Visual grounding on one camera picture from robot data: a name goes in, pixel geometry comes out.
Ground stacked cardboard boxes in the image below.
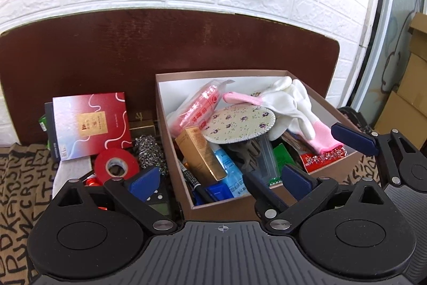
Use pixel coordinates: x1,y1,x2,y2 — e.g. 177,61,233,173
374,13,427,150

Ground blue tube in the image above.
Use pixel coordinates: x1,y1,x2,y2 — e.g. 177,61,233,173
211,144,249,197

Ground black digital hanging scale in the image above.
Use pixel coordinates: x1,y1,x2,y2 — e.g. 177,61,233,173
146,183,172,218

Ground brown letter pattern blanket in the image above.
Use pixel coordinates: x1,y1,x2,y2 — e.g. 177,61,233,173
1,144,58,284

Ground steel wool scrubber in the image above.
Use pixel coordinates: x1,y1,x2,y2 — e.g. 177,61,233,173
135,135,168,176

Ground green packet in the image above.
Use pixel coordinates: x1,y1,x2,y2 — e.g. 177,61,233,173
269,141,295,186

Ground white shoe insole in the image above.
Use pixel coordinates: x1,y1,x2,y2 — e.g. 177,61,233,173
52,156,92,197

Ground brown cardboard storage box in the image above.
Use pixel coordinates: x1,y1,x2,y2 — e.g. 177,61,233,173
156,70,362,221

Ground dark brown wooden headboard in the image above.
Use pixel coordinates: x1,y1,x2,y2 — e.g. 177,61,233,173
1,9,339,144

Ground green bottle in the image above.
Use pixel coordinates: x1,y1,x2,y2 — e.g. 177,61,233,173
38,115,47,132

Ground white pink glove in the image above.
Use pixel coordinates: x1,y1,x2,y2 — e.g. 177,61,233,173
223,76,342,154

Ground red sequin item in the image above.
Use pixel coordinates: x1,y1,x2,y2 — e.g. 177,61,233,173
300,145,347,173

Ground floral round hand mirror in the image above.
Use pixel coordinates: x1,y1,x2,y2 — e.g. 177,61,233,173
201,103,276,145

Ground gold cosmetic box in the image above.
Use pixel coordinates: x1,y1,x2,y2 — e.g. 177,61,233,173
175,127,227,187

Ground gold rectangular box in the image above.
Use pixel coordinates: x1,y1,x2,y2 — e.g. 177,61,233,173
129,120,156,139

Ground black UGREEN product box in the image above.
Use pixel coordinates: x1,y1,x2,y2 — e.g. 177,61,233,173
44,102,61,163

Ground black marker pen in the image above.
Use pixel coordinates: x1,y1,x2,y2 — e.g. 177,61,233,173
180,163,215,204

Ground red tape roll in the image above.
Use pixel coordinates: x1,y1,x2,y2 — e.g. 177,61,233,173
94,148,140,184

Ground red white booklet box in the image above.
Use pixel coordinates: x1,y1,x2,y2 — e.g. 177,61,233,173
52,92,132,161

